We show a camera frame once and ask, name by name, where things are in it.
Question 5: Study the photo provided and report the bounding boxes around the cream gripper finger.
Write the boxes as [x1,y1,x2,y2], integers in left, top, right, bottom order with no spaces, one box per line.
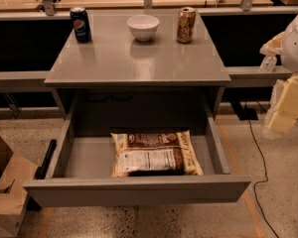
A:
[259,32,284,56]
[263,73,298,139]

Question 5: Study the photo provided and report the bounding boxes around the brown chip bag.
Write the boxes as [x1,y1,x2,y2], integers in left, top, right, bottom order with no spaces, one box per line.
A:
[111,131,204,178]

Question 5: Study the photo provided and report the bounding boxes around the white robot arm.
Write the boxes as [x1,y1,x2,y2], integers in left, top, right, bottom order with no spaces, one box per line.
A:
[260,15,298,139]

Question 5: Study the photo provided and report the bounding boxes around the grey cabinet counter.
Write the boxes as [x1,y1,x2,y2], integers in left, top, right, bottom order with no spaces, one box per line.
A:
[45,9,230,111]

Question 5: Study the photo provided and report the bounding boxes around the grey open top drawer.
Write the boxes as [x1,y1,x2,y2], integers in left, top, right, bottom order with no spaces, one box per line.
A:
[22,90,252,208]

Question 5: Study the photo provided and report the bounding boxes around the clear sanitizer pump bottle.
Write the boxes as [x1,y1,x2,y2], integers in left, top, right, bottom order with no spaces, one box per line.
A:
[259,55,277,72]

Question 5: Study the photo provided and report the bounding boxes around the gold soda can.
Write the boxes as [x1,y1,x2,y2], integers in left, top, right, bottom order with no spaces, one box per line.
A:
[177,7,196,44]

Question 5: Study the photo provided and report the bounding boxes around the white ceramic bowl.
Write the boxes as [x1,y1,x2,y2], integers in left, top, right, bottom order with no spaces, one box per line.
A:
[127,15,160,41]

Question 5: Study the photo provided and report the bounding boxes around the blue Pepsi can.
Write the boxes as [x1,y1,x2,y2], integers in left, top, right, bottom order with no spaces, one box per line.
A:
[70,7,91,43]

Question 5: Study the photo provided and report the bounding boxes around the brown cardboard box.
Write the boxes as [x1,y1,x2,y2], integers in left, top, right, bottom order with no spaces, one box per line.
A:
[0,136,37,238]

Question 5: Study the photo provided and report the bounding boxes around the grey right rail shelf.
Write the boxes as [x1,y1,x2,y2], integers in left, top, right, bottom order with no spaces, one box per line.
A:
[226,65,292,88]

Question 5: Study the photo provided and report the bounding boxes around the grey rail shelf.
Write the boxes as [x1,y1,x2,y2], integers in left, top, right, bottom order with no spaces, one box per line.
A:
[0,71,50,93]
[226,65,292,88]

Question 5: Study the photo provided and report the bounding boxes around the black floor cable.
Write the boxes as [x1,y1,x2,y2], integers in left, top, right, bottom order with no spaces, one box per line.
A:
[243,101,298,238]

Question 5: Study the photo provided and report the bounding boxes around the grey left rail shelf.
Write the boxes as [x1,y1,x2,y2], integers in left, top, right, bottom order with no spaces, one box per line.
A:
[0,71,50,93]

